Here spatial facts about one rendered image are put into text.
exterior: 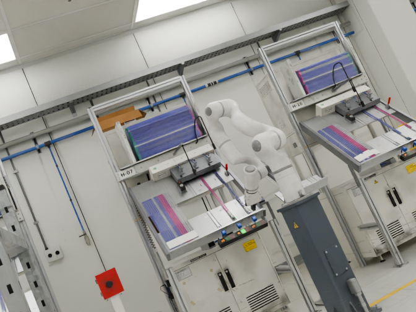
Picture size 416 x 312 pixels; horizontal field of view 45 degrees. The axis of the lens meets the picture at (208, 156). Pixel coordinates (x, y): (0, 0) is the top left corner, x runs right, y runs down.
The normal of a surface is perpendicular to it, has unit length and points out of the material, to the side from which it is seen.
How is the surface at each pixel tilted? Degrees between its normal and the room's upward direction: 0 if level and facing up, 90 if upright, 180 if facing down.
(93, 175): 90
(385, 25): 90
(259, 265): 90
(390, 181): 90
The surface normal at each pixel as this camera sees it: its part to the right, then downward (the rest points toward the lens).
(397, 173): 0.22, -0.22
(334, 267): 0.43, -0.30
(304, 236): -0.81, 0.30
